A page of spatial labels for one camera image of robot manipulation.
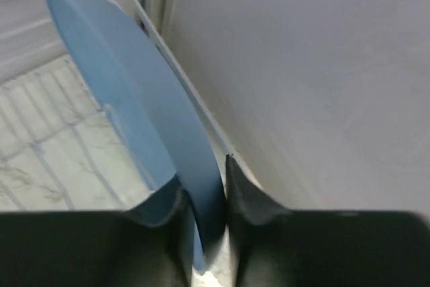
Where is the white wire dish rack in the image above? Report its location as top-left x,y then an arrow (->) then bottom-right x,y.
0,0 -> 269,287

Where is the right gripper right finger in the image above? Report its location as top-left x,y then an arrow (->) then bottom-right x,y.
225,155 -> 429,286

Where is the light blue plastic plate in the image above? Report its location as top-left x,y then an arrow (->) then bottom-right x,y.
46,0 -> 226,272

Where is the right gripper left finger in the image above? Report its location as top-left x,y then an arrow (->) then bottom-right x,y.
1,178 -> 194,286

